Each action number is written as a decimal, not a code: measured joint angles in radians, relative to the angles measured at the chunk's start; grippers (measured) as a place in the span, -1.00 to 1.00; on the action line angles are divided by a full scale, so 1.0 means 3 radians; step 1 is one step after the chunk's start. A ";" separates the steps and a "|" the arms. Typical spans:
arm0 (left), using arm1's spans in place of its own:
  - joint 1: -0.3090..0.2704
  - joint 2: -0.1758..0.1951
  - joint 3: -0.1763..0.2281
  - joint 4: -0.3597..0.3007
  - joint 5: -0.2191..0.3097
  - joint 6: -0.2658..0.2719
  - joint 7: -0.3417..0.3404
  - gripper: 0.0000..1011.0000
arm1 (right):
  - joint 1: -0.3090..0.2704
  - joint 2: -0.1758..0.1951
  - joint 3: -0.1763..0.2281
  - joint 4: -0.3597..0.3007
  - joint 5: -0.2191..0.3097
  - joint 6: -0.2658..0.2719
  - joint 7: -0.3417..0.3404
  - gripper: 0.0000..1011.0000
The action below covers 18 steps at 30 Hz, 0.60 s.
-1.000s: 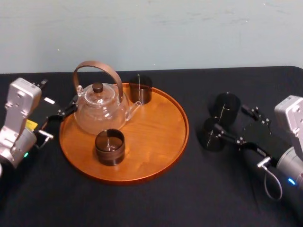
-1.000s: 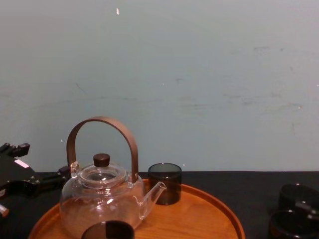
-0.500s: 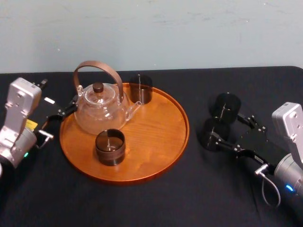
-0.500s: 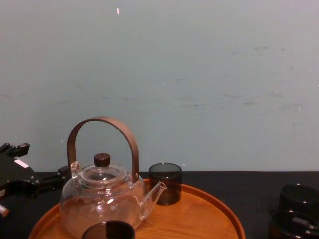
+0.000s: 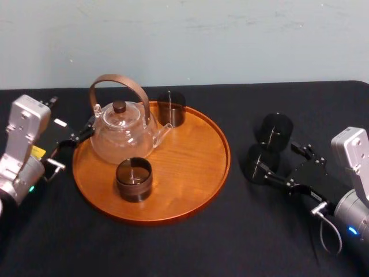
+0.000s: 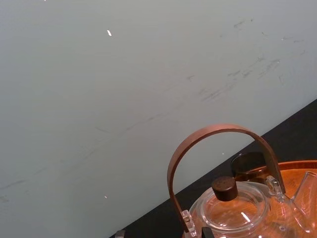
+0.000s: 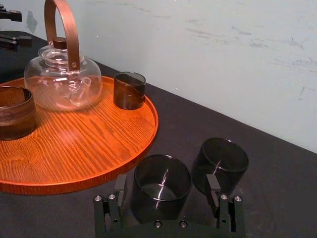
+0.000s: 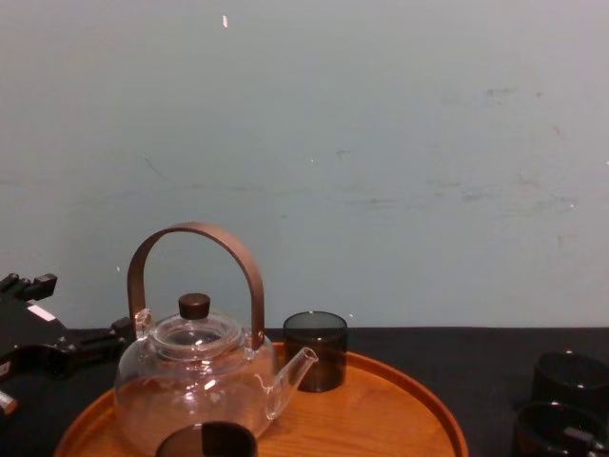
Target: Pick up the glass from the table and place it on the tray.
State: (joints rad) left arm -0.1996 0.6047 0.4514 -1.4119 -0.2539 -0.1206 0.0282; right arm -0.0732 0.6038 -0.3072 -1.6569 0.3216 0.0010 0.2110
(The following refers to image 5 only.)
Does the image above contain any glass cup with brown sleeve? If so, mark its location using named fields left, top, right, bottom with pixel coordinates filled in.
left=115, top=156, right=153, bottom=203
left=253, top=113, right=294, bottom=151
left=157, top=91, right=187, bottom=128
left=244, top=144, right=280, bottom=185

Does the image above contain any glass lid with brown knob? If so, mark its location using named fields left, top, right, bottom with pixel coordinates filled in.
left=101, top=99, right=142, bottom=128

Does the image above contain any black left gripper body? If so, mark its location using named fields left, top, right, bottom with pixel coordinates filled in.
left=31, top=116, right=77, bottom=181

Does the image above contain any round brown wooden tray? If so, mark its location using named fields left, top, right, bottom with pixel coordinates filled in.
left=71, top=100, right=231, bottom=223

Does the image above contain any glass teapot with brown handle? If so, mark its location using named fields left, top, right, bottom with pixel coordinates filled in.
left=88, top=74, right=174, bottom=166

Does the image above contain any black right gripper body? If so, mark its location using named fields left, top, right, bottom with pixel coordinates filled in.
left=292, top=163, right=344, bottom=213

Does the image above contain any gripper cable with plug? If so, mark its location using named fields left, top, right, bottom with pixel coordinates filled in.
left=310, top=201, right=343, bottom=255
left=43, top=158, right=66, bottom=182

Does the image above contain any right gripper cable with plug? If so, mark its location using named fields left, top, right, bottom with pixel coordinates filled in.
left=310, top=201, right=343, bottom=255

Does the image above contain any left gripper cable with plug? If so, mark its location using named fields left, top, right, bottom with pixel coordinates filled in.
left=43, top=158, right=66, bottom=182

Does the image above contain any black table cloth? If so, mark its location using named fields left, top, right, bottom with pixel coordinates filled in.
left=0, top=80, right=369, bottom=277

